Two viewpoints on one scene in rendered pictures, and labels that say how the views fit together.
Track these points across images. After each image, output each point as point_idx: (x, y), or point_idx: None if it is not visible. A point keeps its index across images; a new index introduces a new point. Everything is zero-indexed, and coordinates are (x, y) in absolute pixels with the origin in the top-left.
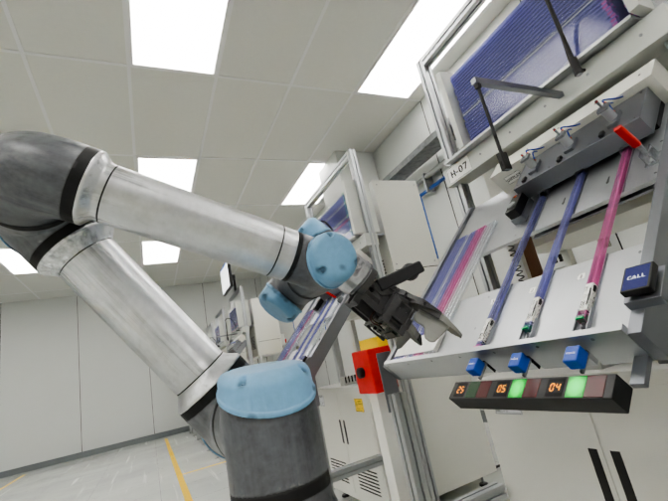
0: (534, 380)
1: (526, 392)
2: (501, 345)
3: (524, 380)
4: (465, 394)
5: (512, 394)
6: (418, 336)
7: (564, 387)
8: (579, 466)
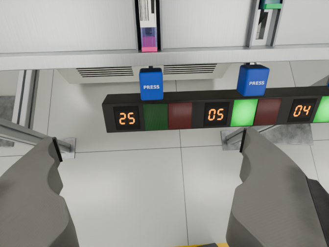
0: (271, 101)
1: (260, 118)
2: (233, 59)
3: (254, 101)
4: (144, 125)
5: (238, 121)
6: (57, 149)
7: (313, 110)
8: None
